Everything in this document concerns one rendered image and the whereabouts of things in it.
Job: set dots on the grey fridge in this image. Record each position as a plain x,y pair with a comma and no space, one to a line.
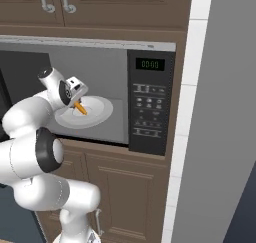
220,103

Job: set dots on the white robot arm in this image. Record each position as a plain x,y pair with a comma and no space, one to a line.
30,153

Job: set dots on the dark microwave door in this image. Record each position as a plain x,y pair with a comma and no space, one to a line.
23,70

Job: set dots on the brown cupboard door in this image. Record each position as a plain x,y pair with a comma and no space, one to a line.
73,167
20,7
133,7
133,200

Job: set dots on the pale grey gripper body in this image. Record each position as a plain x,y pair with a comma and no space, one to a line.
80,93

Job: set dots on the brown upper cupboard door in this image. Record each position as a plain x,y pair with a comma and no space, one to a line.
20,7
133,7

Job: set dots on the orange carrot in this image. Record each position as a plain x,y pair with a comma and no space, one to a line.
81,109

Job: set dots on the black and grey microwave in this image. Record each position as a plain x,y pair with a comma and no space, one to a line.
150,103

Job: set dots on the brown lower cupboard door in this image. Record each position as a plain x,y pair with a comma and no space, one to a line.
73,167
133,200

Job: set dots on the white round microwave plate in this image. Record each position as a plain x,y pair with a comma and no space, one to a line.
96,112

